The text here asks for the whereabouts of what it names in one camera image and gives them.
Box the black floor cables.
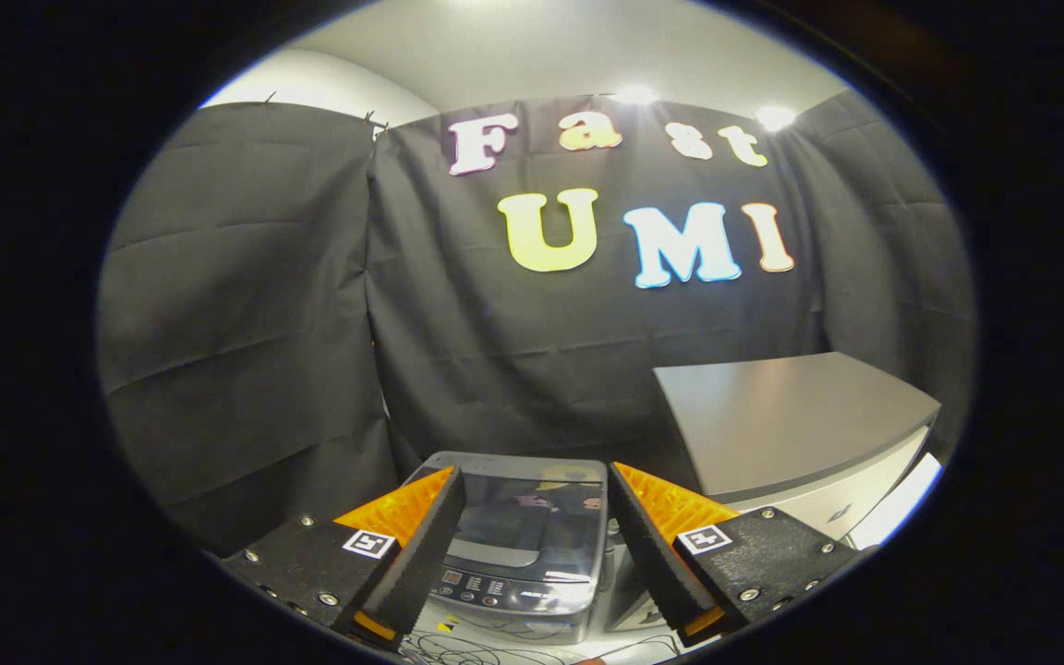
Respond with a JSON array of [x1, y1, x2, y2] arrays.
[[398, 628, 609, 665]]

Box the beige cabinet with grey top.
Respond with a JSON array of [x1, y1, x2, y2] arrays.
[[604, 351, 942, 634]]

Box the grey washing machine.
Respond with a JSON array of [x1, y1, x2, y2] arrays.
[[403, 451, 613, 645]]

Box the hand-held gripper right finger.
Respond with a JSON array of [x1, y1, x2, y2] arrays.
[[606, 462, 865, 647]]

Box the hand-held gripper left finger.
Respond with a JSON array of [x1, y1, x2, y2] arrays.
[[218, 465, 468, 652]]

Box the black backdrop cloth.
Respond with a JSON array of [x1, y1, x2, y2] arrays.
[[96, 88, 976, 555]]

